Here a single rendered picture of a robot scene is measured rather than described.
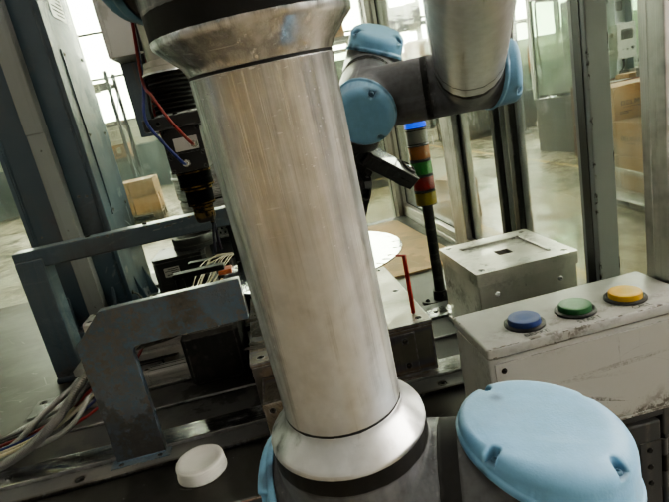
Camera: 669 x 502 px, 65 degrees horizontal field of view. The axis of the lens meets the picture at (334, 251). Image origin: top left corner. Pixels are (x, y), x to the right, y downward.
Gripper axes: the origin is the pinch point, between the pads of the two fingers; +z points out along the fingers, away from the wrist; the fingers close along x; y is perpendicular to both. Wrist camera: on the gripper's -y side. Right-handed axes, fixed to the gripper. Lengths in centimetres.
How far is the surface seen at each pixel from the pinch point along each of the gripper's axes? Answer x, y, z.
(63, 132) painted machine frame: -62, 53, 15
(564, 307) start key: 32.5, -16.9, -13.6
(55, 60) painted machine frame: -69, 53, -1
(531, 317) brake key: 32.6, -12.2, -12.5
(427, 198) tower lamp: -11.6, -21.5, 1.3
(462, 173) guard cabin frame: -34, -45, 10
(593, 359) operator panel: 38.5, -18.8, -10.3
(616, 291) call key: 32.2, -24.4, -15.3
